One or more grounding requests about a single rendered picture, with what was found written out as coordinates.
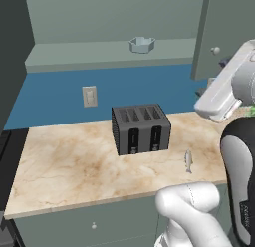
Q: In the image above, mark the pale grey tupperware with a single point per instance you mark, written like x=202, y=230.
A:
x=142, y=45

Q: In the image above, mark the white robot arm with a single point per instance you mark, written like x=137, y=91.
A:
x=196, y=207

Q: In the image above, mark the green plant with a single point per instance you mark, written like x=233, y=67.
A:
x=251, y=109

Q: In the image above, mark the grey-green wall cabinet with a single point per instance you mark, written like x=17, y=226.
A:
x=99, y=55

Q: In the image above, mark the black hob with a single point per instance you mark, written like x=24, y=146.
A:
x=11, y=158

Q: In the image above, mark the beige wall switch plate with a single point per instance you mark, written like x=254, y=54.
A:
x=90, y=96

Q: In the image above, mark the round grey door knob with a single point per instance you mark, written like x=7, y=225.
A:
x=215, y=50

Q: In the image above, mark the grey-green cabinet door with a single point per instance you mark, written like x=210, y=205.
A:
x=225, y=22

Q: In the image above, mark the dark blue object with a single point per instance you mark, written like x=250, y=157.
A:
x=224, y=61

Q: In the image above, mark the grey-green drawer front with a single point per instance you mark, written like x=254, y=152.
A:
x=99, y=224

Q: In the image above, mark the small grey drawer knob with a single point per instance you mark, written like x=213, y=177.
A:
x=94, y=225

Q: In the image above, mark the dark grey four-slot toaster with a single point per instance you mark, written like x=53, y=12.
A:
x=141, y=131

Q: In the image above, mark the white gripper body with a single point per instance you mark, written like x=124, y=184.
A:
x=219, y=91

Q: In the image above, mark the dark grey cabinet door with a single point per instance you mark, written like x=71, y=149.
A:
x=15, y=51

